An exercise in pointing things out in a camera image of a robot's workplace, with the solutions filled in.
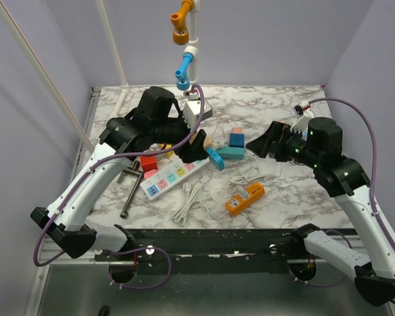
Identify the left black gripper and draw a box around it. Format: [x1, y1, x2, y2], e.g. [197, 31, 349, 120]
[151, 111, 208, 163]

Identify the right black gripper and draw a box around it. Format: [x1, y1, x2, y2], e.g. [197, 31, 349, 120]
[246, 119, 322, 168]

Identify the light blue plug adapter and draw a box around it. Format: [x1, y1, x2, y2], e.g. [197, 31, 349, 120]
[206, 147, 224, 171]

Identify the red cube socket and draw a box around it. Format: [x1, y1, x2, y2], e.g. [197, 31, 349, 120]
[140, 156, 158, 172]

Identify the pink cube socket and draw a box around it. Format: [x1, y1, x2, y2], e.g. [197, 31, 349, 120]
[277, 121, 290, 129]

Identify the yellow cube socket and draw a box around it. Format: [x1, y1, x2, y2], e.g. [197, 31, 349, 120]
[159, 144, 174, 157]

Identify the wooden cube socket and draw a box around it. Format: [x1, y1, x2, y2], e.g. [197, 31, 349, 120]
[189, 134, 215, 149]

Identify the pink plug adapter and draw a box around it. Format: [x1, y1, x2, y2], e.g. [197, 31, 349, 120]
[144, 169, 158, 179]

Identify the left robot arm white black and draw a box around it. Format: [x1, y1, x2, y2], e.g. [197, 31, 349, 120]
[30, 84, 207, 260]

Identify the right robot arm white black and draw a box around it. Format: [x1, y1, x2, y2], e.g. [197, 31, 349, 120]
[246, 117, 395, 306]

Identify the dark blue cube socket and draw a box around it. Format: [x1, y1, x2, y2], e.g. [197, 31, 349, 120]
[228, 133, 245, 148]

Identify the salmon plug on blue cube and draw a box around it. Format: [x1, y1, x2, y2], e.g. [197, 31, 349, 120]
[231, 127, 243, 134]

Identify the teal USB power strip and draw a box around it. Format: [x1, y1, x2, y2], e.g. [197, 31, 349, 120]
[216, 146, 246, 160]

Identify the white long power strip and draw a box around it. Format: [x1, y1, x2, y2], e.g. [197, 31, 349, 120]
[140, 158, 209, 201]

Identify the blue valve fitting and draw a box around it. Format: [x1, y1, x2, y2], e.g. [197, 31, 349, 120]
[174, 53, 194, 91]

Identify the orange power strip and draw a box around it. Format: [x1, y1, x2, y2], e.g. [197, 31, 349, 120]
[225, 182, 265, 217]

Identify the orange valve fitting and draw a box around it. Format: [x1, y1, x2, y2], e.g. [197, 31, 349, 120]
[171, 0, 194, 45]

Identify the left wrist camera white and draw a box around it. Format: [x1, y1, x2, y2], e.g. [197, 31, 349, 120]
[183, 92, 213, 128]

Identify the dark metal T-handle tool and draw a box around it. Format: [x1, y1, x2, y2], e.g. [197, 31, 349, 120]
[117, 161, 144, 219]

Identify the black mounting rail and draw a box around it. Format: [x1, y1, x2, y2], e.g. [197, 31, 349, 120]
[95, 229, 317, 280]

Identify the white PVC pipe frame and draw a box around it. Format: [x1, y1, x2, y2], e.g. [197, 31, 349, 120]
[0, 0, 201, 159]

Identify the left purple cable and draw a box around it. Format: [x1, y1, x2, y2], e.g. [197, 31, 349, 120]
[32, 84, 205, 290]

